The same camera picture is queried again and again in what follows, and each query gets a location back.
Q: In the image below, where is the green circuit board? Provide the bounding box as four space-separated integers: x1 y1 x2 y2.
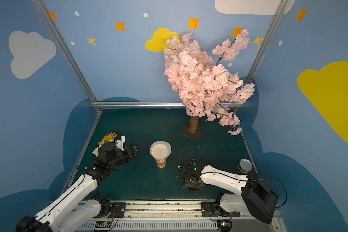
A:
217 220 232 232
93 220 113 231

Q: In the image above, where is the left green circuit board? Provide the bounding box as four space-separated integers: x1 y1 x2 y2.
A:
93 220 113 231

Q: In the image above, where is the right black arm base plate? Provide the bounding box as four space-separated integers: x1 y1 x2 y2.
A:
201 202 241 218

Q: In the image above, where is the silver tin can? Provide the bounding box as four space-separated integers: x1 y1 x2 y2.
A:
237 159 253 175

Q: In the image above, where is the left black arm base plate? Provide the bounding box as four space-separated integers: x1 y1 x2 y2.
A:
97 202 126 218

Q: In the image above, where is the yellow black work glove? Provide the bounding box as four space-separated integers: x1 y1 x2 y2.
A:
92 131 122 157

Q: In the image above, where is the right green circuit board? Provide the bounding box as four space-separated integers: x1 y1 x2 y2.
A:
217 220 232 232

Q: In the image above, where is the round white leak-proof paper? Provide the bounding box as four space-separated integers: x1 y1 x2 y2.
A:
150 141 172 160

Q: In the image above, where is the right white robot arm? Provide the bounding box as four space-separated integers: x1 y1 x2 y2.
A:
177 160 279 224

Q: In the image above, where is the printed paper milk tea cup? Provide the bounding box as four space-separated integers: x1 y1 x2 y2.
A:
151 144 168 168

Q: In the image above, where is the brown square tree base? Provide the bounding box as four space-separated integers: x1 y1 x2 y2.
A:
181 124 204 141

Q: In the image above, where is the black plastic cup lid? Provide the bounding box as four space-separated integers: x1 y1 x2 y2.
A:
183 178 205 192

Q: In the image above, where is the aluminium front rail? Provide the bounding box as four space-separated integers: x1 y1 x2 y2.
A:
75 200 287 232

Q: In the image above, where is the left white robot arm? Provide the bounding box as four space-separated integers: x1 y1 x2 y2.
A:
15 142 142 232

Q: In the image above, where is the pink cherry blossom tree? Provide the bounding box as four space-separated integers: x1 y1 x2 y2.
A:
164 29 255 135

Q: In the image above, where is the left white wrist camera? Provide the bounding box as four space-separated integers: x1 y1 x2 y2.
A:
115 136 126 151

